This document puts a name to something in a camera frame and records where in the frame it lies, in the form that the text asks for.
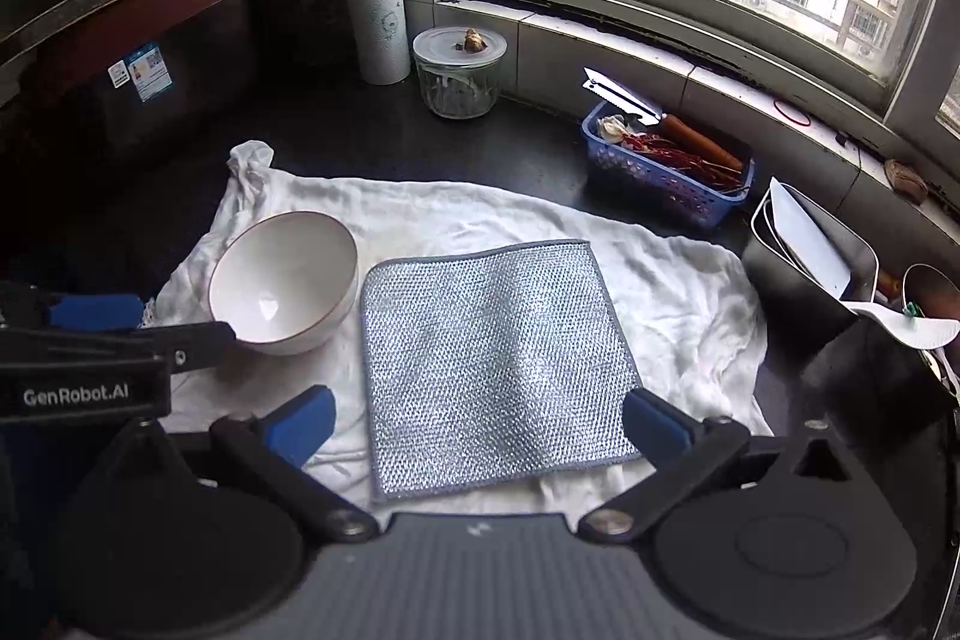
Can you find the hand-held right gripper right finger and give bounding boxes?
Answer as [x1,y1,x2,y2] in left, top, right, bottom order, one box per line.
[577,387,863,543]

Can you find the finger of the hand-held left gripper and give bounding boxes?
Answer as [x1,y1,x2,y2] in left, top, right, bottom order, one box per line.
[0,282,148,333]
[0,320,238,378]

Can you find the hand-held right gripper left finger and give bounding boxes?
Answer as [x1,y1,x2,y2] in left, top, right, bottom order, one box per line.
[112,383,380,543]

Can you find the white bowl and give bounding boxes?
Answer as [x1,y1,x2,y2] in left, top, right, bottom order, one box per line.
[208,211,359,357]

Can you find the silver mesh dishcloth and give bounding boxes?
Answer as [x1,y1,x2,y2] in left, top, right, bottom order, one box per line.
[360,240,642,506]

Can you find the white cloth towel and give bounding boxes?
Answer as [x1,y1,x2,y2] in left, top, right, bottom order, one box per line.
[154,140,773,532]

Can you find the dark red cooker appliance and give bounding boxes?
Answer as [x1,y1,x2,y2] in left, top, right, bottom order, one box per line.
[0,0,263,176]

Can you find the blue plastic basket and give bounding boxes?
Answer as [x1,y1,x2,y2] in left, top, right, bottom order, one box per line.
[581,100,757,230]

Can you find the white cutting board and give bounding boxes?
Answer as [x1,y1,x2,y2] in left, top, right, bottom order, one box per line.
[769,179,853,301]

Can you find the white rice paddle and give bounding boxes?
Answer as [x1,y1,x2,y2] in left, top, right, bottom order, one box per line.
[844,299,960,350]

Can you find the dried red chilies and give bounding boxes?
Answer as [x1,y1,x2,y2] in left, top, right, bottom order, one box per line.
[622,131,751,193]

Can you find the garlic bulb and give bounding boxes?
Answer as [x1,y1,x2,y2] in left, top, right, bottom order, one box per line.
[596,115,638,145]

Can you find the metal ladle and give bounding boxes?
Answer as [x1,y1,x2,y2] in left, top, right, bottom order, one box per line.
[900,263,960,320]

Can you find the brown lump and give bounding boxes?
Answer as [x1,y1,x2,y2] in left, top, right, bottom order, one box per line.
[883,158,929,205]

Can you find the glass jar with lid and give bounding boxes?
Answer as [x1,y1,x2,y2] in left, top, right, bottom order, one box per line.
[412,26,508,121]

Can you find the paper towel roll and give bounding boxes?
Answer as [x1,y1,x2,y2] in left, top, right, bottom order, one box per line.
[341,0,412,86]

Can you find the window frame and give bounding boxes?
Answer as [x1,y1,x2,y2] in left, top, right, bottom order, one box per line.
[424,0,960,150]

